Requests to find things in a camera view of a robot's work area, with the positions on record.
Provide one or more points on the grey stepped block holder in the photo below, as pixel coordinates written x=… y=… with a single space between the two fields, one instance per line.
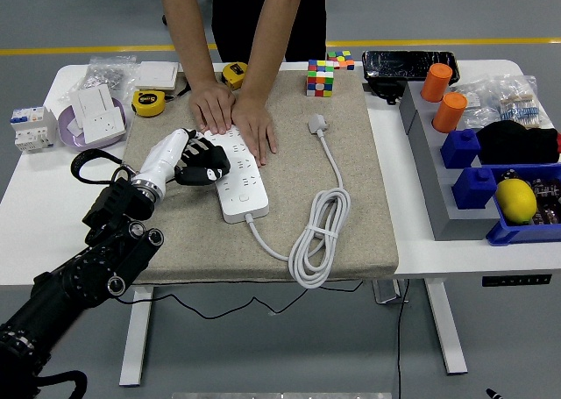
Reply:
x=442 y=215

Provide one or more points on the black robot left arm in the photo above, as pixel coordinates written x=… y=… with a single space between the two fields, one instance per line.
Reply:
x=101 y=263

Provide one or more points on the white wall switch plate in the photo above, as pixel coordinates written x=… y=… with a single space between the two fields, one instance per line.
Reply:
x=155 y=74

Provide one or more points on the person's right hand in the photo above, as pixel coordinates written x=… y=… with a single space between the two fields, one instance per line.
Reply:
x=213 y=105

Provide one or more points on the white wall socket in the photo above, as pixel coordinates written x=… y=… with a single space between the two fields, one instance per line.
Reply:
x=103 y=126

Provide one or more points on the clear bag of small parts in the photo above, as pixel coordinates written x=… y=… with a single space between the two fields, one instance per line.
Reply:
x=477 y=109

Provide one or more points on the glossy black tray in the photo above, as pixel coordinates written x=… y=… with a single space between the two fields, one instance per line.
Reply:
x=406 y=63

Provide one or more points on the person's right forearm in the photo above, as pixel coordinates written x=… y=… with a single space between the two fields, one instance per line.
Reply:
x=187 y=30

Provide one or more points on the person's torso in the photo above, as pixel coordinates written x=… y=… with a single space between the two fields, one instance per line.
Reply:
x=240 y=17

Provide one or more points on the blue block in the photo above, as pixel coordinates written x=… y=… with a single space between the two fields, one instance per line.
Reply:
x=458 y=149
x=473 y=190

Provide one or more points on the yellow lemon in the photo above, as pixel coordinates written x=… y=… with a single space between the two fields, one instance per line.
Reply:
x=515 y=201

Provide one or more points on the black office chair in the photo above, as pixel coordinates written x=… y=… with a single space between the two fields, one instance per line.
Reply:
x=165 y=18

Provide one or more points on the dark circuit boards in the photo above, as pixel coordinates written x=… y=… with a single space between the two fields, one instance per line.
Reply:
x=547 y=201

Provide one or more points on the orange cylinder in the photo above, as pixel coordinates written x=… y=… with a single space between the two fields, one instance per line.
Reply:
x=449 y=114
x=435 y=83

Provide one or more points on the clear bag of screws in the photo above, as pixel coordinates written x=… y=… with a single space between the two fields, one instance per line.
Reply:
x=108 y=72

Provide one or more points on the person's left hand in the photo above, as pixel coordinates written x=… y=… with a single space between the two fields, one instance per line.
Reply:
x=255 y=125

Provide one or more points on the grey-brown mat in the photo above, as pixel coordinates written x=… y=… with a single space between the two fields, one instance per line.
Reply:
x=219 y=250

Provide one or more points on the grey under-table bracket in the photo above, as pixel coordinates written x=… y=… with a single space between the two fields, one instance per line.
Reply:
x=385 y=293

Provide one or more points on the large colourful puzzle cube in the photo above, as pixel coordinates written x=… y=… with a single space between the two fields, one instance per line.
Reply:
x=320 y=79

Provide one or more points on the black plug adapter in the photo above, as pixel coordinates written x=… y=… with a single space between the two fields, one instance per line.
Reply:
x=218 y=154

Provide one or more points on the clear bag of resistors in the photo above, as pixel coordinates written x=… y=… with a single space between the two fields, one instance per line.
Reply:
x=523 y=105

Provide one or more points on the purple bowl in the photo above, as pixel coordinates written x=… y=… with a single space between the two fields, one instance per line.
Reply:
x=71 y=144

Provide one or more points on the small black holder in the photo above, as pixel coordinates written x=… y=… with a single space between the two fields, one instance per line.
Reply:
x=385 y=91

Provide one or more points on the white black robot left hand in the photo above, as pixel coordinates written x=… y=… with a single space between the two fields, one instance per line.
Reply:
x=164 y=158

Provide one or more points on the small yellow tape measure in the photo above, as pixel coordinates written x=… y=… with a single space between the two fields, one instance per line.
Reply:
x=233 y=75

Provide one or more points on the person's left forearm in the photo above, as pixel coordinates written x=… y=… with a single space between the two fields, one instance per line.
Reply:
x=277 y=30

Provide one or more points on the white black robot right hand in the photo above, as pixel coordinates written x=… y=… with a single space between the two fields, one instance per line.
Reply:
x=493 y=394

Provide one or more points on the small colourful puzzle cube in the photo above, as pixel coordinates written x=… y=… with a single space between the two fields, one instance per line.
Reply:
x=341 y=60

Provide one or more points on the large yellow tape measure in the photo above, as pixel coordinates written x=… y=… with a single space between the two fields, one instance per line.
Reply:
x=148 y=103

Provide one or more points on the black table control panel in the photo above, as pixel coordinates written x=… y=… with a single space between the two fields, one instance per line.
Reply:
x=516 y=280

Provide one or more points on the white table leg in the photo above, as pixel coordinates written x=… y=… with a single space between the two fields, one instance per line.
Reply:
x=132 y=351
x=446 y=329

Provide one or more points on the black cloth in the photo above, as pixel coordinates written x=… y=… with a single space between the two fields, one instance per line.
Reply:
x=516 y=144

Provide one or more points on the blue plastic bin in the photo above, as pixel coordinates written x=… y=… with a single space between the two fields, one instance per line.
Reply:
x=507 y=234

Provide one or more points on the white circuit breaker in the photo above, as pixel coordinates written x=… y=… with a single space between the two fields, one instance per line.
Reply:
x=32 y=129

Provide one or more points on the white power strip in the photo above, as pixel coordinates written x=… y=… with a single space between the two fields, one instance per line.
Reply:
x=243 y=197

